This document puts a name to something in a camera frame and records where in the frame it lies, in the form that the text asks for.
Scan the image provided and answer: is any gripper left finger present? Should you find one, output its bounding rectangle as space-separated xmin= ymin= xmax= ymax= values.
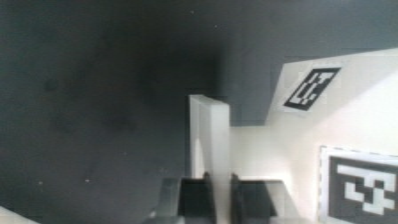
xmin=141 ymin=173 xmax=216 ymax=224

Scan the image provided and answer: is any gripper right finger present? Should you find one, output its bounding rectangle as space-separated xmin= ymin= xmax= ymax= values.
xmin=232 ymin=174 xmax=298 ymax=224

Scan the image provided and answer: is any white lamp base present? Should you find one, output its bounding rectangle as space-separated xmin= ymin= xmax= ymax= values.
xmin=189 ymin=48 xmax=398 ymax=224

